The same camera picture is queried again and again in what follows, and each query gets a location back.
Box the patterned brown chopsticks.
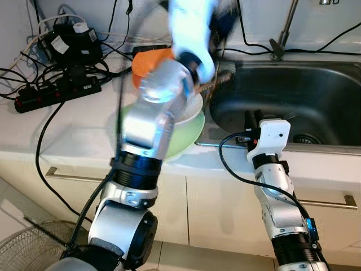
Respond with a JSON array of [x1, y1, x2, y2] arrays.
[[196, 71, 233, 95]]

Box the white ceramic bowl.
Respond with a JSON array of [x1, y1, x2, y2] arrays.
[[169, 90, 205, 128]]

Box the stainless steel sink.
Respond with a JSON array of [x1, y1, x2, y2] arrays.
[[195, 56, 361, 154]]

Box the metal sink drain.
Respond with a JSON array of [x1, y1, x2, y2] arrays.
[[292, 133, 323, 146]]

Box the chrome faucet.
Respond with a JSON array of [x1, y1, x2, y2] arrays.
[[269, 0, 301, 61]]

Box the light green plate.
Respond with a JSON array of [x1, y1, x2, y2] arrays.
[[110, 99, 207, 163]]

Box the orange plastic bowl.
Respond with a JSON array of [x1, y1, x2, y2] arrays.
[[131, 47, 177, 90]]

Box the white cabinet door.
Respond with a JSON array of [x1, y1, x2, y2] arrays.
[[186, 175, 361, 266], [0, 158, 190, 246]]

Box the black power adapter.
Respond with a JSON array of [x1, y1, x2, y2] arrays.
[[44, 23, 104, 67]]

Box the black power strip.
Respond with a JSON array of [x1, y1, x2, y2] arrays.
[[14, 76, 103, 115]]

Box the grey fan grille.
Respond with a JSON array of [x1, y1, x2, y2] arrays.
[[0, 219, 77, 271]]

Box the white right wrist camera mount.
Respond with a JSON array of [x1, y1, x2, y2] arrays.
[[246, 119, 292, 165]]

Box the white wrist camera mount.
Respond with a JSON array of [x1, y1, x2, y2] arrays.
[[168, 0, 218, 84], [246, 119, 292, 165]]

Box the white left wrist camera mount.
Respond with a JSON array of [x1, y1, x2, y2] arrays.
[[168, 0, 218, 84]]

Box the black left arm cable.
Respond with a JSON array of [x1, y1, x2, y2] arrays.
[[65, 73, 127, 255]]

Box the black power strip cable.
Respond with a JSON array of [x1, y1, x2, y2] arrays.
[[35, 100, 80, 224]]

